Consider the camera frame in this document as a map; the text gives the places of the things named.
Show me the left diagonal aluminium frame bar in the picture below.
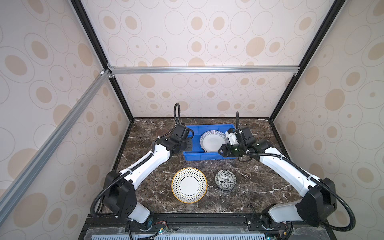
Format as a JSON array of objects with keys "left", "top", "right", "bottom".
[{"left": 1, "top": 69, "right": 112, "bottom": 225}]

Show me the green floral ceramic bowl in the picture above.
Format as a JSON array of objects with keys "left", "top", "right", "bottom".
[{"left": 215, "top": 170, "right": 237, "bottom": 192}]

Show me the blue plastic bin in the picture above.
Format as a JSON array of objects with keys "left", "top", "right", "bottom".
[{"left": 183, "top": 124, "right": 235, "bottom": 161}]

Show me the striped rim white plate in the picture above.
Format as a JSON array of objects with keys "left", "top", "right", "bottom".
[{"left": 200, "top": 130, "right": 229, "bottom": 153}]

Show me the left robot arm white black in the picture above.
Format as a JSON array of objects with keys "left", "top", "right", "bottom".
[{"left": 90, "top": 103, "right": 193, "bottom": 229}]

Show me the horizontal aluminium frame bar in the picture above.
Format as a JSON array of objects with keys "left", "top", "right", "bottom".
[{"left": 111, "top": 66, "right": 300, "bottom": 74}]

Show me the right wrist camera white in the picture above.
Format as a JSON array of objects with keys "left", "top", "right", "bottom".
[{"left": 225, "top": 128, "right": 239, "bottom": 146}]

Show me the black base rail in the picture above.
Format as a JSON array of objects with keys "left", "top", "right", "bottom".
[{"left": 79, "top": 213, "right": 336, "bottom": 240}]

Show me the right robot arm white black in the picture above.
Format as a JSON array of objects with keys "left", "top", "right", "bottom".
[{"left": 218, "top": 119, "right": 356, "bottom": 232}]

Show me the dotted yellow rim plate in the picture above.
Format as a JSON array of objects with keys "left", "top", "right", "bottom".
[{"left": 171, "top": 168, "right": 208, "bottom": 204}]

